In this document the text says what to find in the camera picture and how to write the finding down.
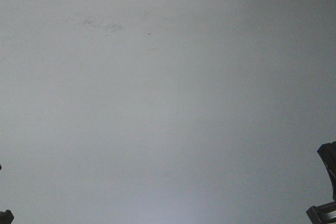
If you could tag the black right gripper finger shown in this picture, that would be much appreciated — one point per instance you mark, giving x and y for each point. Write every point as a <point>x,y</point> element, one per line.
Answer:
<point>327,154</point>
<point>322,214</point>

